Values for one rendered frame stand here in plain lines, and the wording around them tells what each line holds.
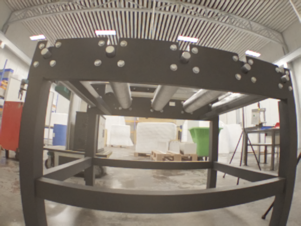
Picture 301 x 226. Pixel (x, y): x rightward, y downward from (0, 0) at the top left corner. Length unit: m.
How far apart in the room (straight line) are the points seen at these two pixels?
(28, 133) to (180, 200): 0.62
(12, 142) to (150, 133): 3.65
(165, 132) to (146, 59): 4.19
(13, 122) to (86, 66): 2.35
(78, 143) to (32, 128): 1.53
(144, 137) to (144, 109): 3.44
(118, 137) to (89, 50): 9.01
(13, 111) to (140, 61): 2.53
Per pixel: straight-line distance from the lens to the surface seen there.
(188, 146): 3.26
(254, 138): 7.90
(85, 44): 0.72
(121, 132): 9.55
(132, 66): 0.63
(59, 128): 6.58
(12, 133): 2.89
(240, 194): 0.73
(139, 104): 1.54
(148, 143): 4.89
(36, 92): 0.69
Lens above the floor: 0.53
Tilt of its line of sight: 10 degrees up
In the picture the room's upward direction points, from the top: 3 degrees clockwise
